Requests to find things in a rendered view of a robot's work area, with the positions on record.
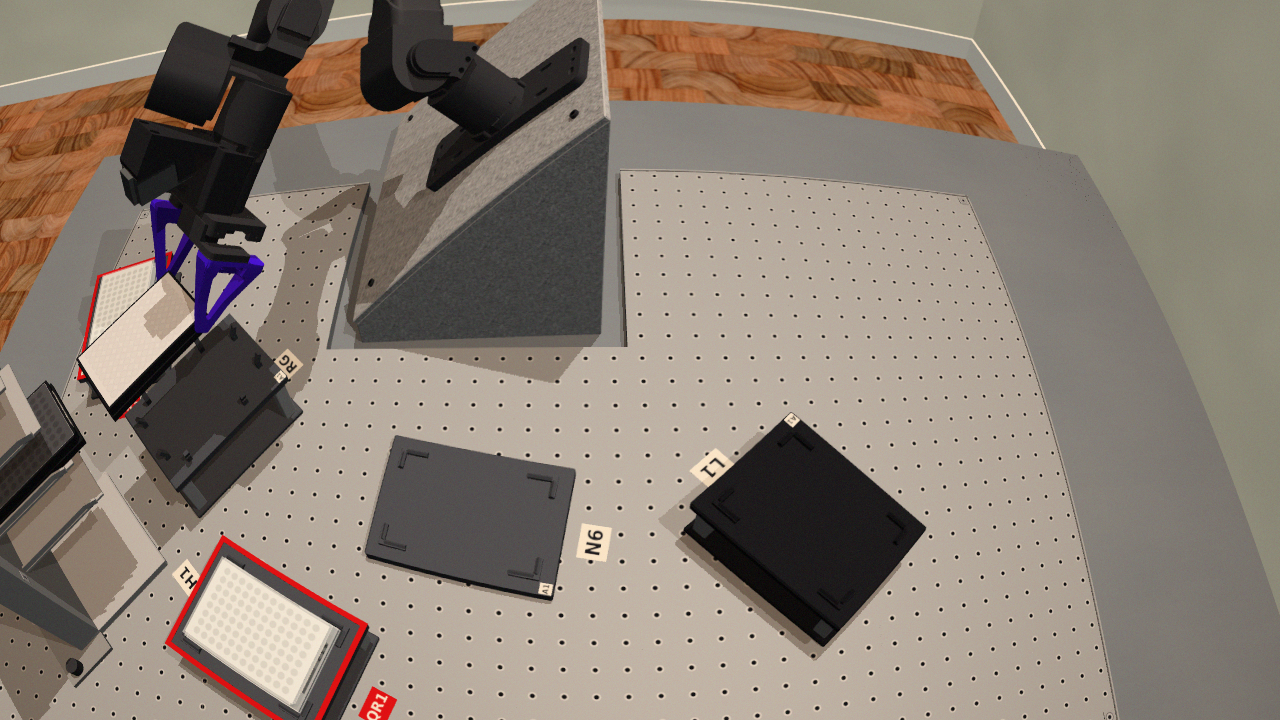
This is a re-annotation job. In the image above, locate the black microplate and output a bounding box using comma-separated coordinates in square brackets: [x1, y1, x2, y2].
[0, 380, 86, 525]

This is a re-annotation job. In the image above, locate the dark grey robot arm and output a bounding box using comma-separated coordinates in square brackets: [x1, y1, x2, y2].
[120, 0, 590, 217]

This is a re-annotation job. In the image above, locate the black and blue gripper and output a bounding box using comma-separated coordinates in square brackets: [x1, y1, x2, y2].
[150, 147, 268, 333]

